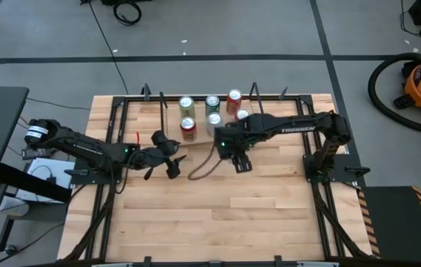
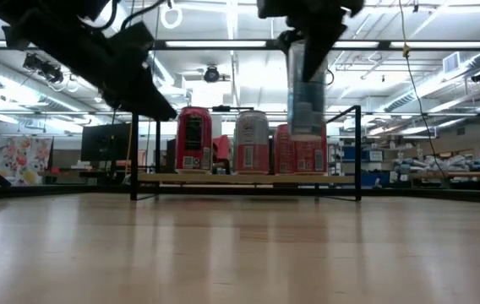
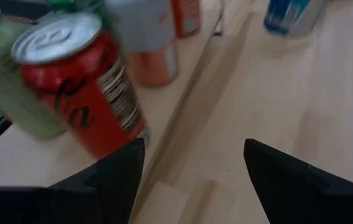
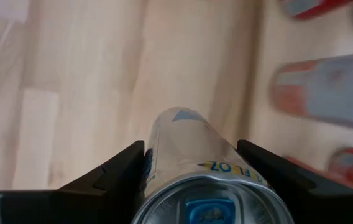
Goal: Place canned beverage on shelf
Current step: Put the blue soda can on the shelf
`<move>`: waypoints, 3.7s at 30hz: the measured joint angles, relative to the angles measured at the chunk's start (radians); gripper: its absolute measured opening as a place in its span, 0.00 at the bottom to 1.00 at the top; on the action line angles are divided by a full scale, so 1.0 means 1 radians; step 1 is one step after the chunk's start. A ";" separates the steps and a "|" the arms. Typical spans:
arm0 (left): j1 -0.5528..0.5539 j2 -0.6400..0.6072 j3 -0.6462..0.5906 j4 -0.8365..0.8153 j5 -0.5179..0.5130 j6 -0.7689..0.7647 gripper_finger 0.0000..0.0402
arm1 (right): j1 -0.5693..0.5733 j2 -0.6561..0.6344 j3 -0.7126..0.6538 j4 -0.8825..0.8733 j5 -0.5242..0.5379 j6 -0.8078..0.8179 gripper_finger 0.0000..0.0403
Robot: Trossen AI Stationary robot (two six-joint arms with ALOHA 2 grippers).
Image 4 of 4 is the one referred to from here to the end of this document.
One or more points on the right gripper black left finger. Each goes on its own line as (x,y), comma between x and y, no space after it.
(55,205)

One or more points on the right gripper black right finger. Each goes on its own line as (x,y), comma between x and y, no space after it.
(325,208)

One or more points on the silver blue slim can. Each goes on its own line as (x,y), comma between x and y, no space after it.
(189,143)

